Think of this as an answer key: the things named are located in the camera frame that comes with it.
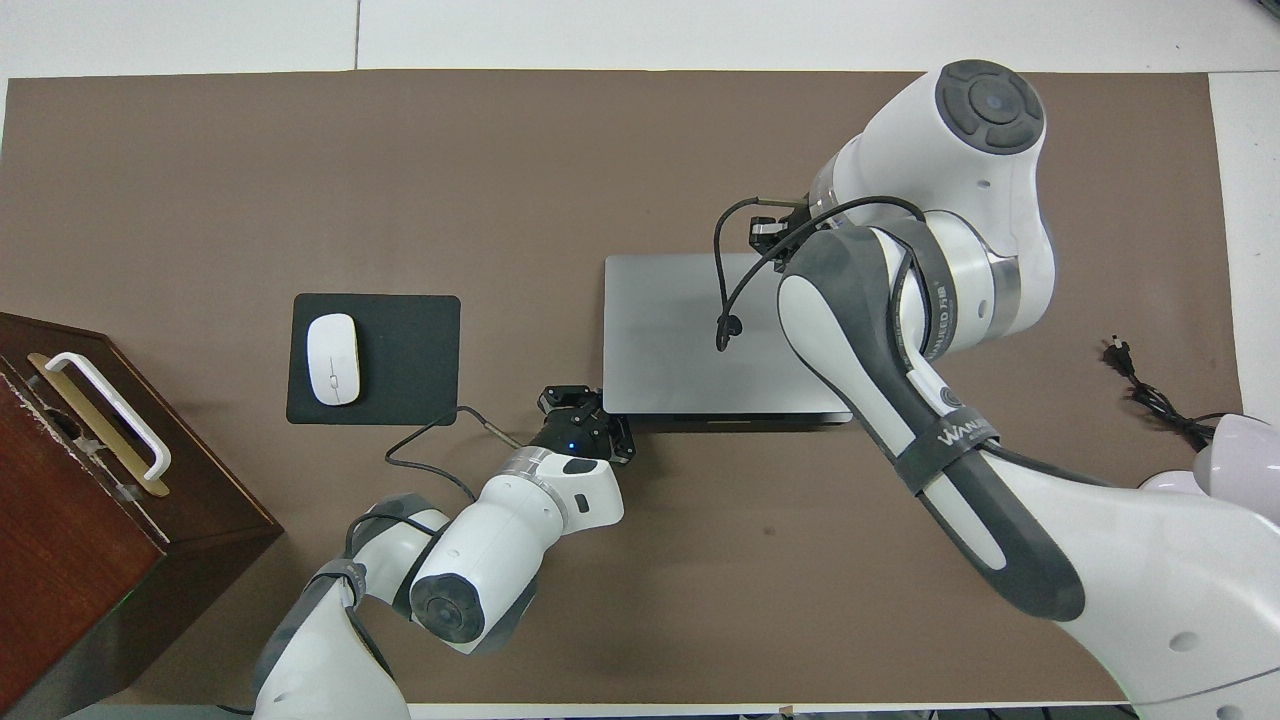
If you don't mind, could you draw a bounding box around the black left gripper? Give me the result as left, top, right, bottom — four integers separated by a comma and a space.
535, 386, 637, 464

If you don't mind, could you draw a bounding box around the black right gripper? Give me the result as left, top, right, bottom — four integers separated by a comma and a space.
750, 200, 816, 246

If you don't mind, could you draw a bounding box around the grey laptop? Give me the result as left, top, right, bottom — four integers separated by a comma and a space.
603, 253, 854, 429

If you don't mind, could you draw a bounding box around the black mouse pad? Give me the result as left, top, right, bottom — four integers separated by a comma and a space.
286, 293, 462, 427

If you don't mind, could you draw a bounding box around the white computer mouse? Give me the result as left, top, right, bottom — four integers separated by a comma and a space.
306, 313, 362, 407

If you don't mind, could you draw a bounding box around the brown table mat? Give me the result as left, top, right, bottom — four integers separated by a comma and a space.
0, 70, 1246, 706

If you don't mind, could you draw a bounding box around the white desk lamp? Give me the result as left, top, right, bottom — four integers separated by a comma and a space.
1138, 413, 1280, 526

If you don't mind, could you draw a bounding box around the dark brown wooden box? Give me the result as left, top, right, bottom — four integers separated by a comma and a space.
0, 312, 284, 717

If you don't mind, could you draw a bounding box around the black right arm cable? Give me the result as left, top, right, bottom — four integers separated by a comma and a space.
712, 195, 936, 351

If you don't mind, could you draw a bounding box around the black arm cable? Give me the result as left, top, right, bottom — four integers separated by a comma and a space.
712, 195, 936, 351
340, 405, 526, 611

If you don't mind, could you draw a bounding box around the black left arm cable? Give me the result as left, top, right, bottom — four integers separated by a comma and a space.
340, 405, 526, 611

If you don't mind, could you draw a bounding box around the black lamp power cable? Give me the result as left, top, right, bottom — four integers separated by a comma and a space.
1103, 338, 1226, 451

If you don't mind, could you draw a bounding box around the brass handle plate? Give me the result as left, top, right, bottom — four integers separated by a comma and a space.
27, 352, 171, 498

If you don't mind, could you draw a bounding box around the white box handle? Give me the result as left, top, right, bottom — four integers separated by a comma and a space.
45, 352, 173, 484

